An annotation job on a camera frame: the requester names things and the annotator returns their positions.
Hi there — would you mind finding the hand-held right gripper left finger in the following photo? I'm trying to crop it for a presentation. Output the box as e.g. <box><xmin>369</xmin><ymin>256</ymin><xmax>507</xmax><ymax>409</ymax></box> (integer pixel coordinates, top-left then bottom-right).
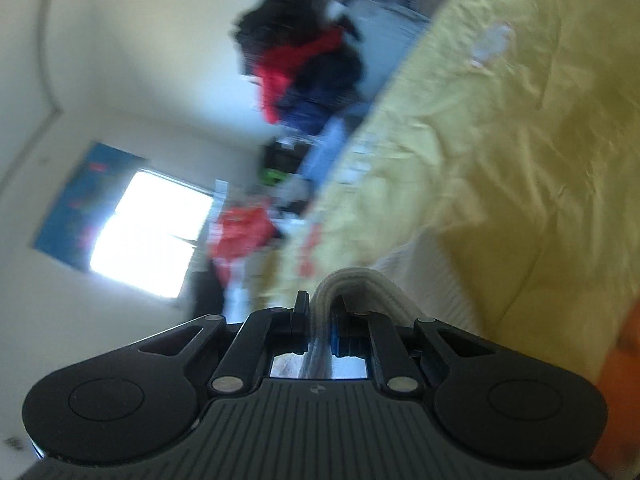
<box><xmin>136</xmin><ymin>290</ymin><xmax>311</xmax><ymax>398</ymax></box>

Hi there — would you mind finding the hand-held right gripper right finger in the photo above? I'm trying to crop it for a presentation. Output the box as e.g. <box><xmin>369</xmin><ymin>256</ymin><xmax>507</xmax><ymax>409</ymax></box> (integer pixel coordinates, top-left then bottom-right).
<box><xmin>327</xmin><ymin>296</ymin><xmax>501</xmax><ymax>396</ymax></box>

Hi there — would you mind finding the white knit sweater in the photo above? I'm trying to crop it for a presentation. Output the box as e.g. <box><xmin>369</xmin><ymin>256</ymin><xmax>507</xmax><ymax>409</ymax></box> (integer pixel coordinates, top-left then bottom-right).
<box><xmin>299</xmin><ymin>237</ymin><xmax>496</xmax><ymax>380</ymax></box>

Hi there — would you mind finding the black cloth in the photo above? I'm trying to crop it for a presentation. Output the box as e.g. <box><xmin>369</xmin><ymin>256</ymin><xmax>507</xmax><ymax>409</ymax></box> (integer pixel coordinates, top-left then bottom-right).
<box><xmin>187</xmin><ymin>267</ymin><xmax>226</xmax><ymax>318</ymax></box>

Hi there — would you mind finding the red plastic bag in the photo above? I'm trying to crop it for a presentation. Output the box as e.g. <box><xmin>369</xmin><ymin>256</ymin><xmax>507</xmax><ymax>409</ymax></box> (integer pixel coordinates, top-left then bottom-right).
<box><xmin>207</xmin><ymin>200</ymin><xmax>281</xmax><ymax>281</ymax></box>

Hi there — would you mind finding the window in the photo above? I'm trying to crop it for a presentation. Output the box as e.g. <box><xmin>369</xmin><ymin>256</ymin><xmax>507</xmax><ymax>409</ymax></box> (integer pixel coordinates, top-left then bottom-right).
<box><xmin>89</xmin><ymin>169</ymin><xmax>216</xmax><ymax>298</ymax></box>

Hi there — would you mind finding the light blue sweater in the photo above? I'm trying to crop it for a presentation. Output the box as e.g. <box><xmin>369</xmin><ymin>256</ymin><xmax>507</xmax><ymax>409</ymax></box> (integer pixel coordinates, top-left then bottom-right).
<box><xmin>300</xmin><ymin>115</ymin><xmax>368</xmax><ymax>186</ymax></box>

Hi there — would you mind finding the dark blue jacket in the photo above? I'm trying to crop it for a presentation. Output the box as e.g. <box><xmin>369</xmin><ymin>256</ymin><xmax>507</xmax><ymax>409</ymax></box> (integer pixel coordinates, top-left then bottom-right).
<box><xmin>275</xmin><ymin>55</ymin><xmax>363</xmax><ymax>136</ymax></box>

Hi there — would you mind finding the red jacket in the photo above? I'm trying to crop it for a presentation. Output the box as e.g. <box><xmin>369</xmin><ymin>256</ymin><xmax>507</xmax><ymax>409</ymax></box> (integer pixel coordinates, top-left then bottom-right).
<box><xmin>252</xmin><ymin>27</ymin><xmax>346</xmax><ymax>123</ymax></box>

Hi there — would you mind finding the blue curtain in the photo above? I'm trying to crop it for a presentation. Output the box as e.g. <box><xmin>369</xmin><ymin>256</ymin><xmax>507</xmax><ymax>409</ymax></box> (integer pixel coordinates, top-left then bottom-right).
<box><xmin>32</xmin><ymin>142</ymin><xmax>148</xmax><ymax>268</ymax></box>

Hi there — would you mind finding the yellow carrot print bed cover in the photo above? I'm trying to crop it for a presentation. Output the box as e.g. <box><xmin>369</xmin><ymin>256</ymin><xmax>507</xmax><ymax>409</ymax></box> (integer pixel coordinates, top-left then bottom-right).
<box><xmin>260</xmin><ymin>0</ymin><xmax>640</xmax><ymax>480</ymax></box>

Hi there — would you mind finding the black garment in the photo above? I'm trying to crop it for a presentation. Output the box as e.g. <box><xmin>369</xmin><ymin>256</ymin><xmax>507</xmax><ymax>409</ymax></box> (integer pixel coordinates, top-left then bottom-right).
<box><xmin>232</xmin><ymin>0</ymin><xmax>361</xmax><ymax>76</ymax></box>

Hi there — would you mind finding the grey cloth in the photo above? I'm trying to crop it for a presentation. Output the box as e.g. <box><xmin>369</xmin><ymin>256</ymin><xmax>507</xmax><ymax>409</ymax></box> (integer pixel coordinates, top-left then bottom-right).
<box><xmin>345</xmin><ymin>0</ymin><xmax>431</xmax><ymax>51</ymax></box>

